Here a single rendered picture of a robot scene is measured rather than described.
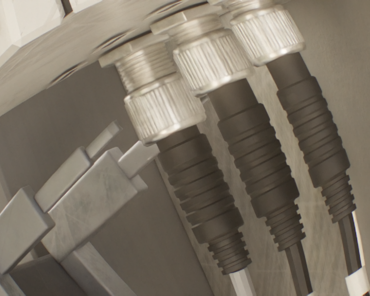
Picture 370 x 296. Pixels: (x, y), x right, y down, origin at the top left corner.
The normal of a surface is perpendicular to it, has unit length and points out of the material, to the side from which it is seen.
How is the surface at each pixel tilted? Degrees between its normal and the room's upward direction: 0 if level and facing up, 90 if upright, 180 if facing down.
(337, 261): 90
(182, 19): 68
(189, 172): 50
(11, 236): 62
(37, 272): 44
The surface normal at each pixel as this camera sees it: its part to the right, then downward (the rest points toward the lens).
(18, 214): -0.44, 0.18
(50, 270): 0.66, -0.60
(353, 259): 0.00, 0.05
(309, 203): -0.84, 0.38
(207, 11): 0.33, -0.18
